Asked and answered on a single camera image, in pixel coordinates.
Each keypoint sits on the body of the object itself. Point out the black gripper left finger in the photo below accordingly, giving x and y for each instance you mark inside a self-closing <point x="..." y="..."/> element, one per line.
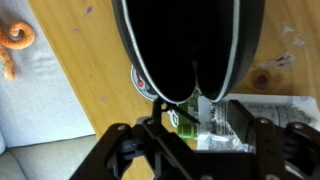
<point x="164" y="148"/>

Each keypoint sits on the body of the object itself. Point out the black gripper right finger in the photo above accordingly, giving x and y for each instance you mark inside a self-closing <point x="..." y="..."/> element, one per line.
<point x="260" y="135"/>

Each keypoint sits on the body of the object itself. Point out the black zippered pouch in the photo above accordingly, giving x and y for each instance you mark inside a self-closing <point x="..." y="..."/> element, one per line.
<point x="179" y="46"/>

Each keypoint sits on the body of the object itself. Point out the green sticker on table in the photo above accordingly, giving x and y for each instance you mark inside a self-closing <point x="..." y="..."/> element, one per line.
<point x="185" y="129"/>

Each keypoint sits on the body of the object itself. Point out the clear plastic wrapper bag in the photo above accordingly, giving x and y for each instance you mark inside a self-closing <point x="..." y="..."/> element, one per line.
<point x="224" y="124"/>

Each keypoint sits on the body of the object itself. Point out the round face sticker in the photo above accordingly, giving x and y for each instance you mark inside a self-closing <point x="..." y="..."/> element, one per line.
<point x="141" y="86"/>

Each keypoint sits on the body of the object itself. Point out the grey sofa cushion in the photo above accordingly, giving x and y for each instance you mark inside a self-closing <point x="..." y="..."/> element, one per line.
<point x="45" y="134"/>

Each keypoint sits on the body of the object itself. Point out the orange curly plush toy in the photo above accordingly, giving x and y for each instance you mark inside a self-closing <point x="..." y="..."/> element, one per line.
<point x="20" y="35"/>

